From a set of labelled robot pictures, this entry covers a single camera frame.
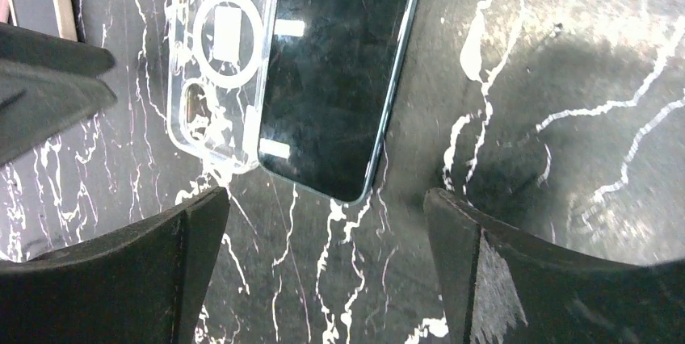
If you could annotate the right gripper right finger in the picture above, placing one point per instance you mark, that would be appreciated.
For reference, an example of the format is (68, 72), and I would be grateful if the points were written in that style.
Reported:
(500, 284)

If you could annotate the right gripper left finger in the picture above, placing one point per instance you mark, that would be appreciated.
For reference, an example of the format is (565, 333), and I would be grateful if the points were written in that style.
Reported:
(143, 283)

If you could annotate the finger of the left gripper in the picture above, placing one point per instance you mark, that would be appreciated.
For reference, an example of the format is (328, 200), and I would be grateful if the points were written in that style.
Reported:
(37, 103)
(34, 48)

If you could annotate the clear phone case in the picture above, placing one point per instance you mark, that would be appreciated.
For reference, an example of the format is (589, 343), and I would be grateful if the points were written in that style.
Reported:
(218, 51)

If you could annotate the dark phone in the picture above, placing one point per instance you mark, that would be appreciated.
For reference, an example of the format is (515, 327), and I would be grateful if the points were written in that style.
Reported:
(332, 74)

